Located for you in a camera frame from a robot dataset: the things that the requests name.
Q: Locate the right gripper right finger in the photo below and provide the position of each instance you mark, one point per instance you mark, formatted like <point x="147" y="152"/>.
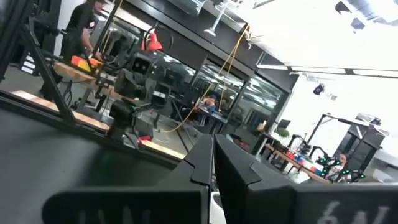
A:
<point x="311" y="205"/>

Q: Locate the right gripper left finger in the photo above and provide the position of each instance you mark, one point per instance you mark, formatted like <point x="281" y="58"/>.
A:
<point x="124" y="205"/>

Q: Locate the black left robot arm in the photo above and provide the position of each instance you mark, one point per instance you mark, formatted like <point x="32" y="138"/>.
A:
<point x="130" y="87"/>

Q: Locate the long wooden work table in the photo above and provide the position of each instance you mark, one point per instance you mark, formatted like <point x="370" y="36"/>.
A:
<point x="298" y="166"/>

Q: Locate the person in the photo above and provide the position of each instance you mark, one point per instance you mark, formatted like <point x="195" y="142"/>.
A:
<point x="79" y="28"/>
<point x="211" y="102"/>
<point x="337" y="168"/>

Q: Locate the robot arms with green lights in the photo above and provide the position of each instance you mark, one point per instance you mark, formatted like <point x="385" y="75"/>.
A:
<point x="325" y="161"/>

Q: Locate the small green potted plant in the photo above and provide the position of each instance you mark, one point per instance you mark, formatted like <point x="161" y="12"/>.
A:
<point x="283" y="132"/>

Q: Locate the small dark desk monitor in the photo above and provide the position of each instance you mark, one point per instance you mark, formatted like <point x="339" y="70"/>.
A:
<point x="283" y="124"/>

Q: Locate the wooden table edge strip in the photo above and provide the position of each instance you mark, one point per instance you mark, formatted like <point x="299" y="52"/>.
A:
<point x="87" y="119"/>

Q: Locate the black ceiling spotlight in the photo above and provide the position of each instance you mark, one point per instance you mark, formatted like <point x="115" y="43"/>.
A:
<point x="318" y="89"/>

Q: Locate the wooden bench top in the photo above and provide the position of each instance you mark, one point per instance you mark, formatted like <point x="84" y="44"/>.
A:
<point x="73" y="73"/>

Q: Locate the orange and yellow box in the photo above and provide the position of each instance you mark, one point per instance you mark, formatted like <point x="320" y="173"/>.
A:
<point x="82" y="63"/>

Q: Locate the red desk lamp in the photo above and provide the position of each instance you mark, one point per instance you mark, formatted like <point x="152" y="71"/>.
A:
<point x="153" y="43"/>

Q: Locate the white pendant lamp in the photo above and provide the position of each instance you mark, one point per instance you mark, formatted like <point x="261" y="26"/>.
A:
<point x="216" y="21"/>

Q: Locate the black metal rack frame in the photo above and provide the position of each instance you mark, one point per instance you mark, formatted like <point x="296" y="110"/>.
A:
<point x="367" y="143"/>

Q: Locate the black rig frame post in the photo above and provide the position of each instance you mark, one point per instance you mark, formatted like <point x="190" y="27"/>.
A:
<point x="46" y="74"/>

